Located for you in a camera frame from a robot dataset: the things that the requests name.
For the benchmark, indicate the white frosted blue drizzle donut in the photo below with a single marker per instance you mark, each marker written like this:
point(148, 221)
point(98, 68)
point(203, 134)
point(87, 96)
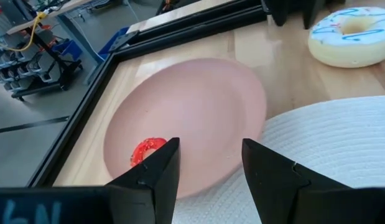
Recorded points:
point(335, 53)

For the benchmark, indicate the small red frosted donut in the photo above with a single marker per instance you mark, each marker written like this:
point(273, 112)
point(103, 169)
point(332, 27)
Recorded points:
point(139, 151)

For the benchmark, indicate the light pink plate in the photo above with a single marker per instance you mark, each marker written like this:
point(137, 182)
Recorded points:
point(195, 109)

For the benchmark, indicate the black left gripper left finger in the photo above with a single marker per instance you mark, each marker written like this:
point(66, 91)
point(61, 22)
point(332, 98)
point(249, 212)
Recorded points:
point(161, 180)

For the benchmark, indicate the round white woven mat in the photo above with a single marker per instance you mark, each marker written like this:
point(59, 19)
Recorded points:
point(335, 140)

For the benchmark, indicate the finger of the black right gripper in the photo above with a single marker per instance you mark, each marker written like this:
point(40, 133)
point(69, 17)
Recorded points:
point(312, 12)
point(276, 12)

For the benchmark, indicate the wooden workbench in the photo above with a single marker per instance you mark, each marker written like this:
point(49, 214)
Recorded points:
point(55, 11)

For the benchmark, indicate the black rack with grey bins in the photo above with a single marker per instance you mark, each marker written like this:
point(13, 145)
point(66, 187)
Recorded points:
point(60, 71)

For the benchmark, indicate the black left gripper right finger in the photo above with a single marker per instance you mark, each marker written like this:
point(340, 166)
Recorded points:
point(267, 186)

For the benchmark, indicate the light wooden board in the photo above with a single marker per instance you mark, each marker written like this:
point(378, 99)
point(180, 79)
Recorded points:
point(167, 17)

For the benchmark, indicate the blue storage bin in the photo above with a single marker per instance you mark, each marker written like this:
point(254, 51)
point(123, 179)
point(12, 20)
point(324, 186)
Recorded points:
point(122, 31)
point(69, 49)

